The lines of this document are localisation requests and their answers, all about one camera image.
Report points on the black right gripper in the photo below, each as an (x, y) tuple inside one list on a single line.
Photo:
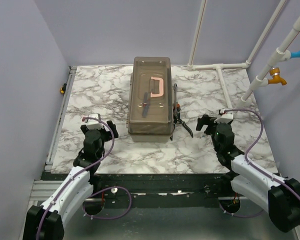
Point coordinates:
[(206, 120)]

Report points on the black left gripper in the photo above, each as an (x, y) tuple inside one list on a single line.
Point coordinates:
[(108, 133)]

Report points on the blue red tester screwdriver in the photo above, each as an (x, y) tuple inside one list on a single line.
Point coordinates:
[(145, 105)]

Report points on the beige plastic tool box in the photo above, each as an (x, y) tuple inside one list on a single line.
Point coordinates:
[(157, 126)]

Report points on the blue handled screwdriver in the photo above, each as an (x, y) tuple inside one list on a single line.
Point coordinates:
[(150, 89)]

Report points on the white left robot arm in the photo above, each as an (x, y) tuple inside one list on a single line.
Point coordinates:
[(48, 221)]

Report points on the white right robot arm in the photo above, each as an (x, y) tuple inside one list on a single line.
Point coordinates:
[(278, 196)]

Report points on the black pruning shears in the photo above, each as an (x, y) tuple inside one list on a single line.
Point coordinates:
[(177, 119)]

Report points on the silver ratchet wrench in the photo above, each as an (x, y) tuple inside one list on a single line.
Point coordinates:
[(175, 90)]

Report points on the yellow black knob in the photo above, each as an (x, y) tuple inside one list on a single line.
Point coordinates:
[(63, 88)]

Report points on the orange brass tap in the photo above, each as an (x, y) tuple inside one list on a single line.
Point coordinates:
[(276, 77)]

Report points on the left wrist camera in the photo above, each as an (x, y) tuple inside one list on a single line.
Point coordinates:
[(93, 121)]

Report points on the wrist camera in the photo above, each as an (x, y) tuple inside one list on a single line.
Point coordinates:
[(225, 116), (93, 121)]

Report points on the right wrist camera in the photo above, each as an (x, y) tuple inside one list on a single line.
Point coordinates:
[(225, 116)]

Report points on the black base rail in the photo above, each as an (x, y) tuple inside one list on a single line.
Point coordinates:
[(161, 190)]

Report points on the aluminium frame rail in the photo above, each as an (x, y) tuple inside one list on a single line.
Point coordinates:
[(60, 120)]

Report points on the white pvc pipe frame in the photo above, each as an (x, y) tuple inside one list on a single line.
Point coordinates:
[(280, 54)]

